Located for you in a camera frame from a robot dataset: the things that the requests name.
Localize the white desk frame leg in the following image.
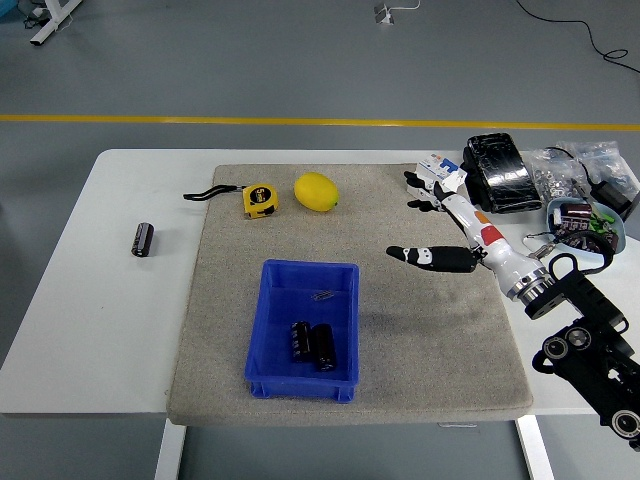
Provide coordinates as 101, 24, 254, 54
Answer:
29, 0, 84, 47

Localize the white circuit breaker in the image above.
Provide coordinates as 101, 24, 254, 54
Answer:
407, 155, 468, 202

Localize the glossy black wrapped case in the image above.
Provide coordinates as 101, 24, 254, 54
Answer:
462, 133, 545, 214

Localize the grey-brown mat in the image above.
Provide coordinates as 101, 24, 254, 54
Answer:
165, 163, 534, 427

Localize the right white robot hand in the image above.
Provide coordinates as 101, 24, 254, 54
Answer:
385, 169, 540, 297

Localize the silver floor socket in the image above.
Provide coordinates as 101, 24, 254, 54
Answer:
373, 0, 421, 25

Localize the clear bag of small parts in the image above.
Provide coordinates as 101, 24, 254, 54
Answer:
557, 140, 640, 201

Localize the yellow tape measure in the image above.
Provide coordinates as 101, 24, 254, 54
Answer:
182, 183, 280, 220

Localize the clear bag of metal nuts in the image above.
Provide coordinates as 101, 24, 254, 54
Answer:
527, 147, 591, 201

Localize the light blue bowl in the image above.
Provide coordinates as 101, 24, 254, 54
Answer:
546, 198, 629, 262

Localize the large maroon capacitor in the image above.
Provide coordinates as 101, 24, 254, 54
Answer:
558, 202, 595, 235

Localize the blue plastic box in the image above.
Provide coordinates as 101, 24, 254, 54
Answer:
243, 258, 361, 403

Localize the white table leg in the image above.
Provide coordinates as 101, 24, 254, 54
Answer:
516, 414, 555, 480
153, 417, 187, 480

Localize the black floor cable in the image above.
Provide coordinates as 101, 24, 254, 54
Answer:
514, 0, 640, 76

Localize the plain black cylindrical battery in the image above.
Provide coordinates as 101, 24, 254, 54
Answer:
311, 323, 337, 373

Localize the yellow lemon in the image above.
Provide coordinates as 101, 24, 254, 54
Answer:
293, 171, 340, 213

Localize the black power adapter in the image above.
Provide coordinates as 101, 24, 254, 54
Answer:
589, 179, 635, 220

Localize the black battery with white print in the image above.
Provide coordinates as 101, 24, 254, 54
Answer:
290, 320, 313, 364

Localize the thin white wire loop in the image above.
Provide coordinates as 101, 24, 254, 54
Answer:
523, 232, 557, 257

